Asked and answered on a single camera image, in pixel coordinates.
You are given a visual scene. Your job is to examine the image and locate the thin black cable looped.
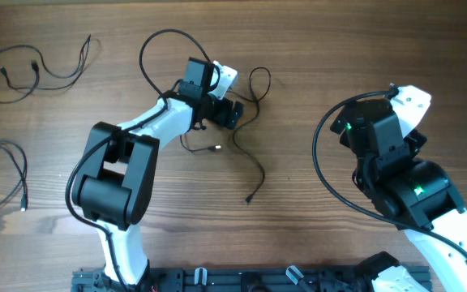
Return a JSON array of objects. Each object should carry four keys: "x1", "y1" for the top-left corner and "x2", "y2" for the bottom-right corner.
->
[{"x1": 0, "y1": 34, "x2": 92, "y2": 105}]

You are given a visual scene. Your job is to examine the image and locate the black usb cable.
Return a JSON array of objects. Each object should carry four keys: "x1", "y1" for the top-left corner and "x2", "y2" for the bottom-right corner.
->
[{"x1": 0, "y1": 140, "x2": 29, "y2": 222}]

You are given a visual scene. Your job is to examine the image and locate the left camera cable black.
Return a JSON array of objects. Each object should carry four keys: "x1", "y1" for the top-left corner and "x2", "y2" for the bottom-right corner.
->
[{"x1": 64, "y1": 28, "x2": 222, "y2": 292}]

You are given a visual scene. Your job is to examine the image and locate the camera cable black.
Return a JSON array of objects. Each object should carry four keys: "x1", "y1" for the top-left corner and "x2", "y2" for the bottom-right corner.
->
[
  {"x1": 64, "y1": 28, "x2": 222, "y2": 292},
  {"x1": 311, "y1": 83, "x2": 467, "y2": 285}
]

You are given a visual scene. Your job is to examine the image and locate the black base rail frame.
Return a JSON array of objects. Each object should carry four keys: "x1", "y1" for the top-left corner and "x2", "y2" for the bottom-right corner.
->
[{"x1": 71, "y1": 265, "x2": 433, "y2": 292}]

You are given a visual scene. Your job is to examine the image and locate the right camera cable black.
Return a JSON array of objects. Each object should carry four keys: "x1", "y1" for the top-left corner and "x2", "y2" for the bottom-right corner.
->
[{"x1": 311, "y1": 83, "x2": 467, "y2": 285}]

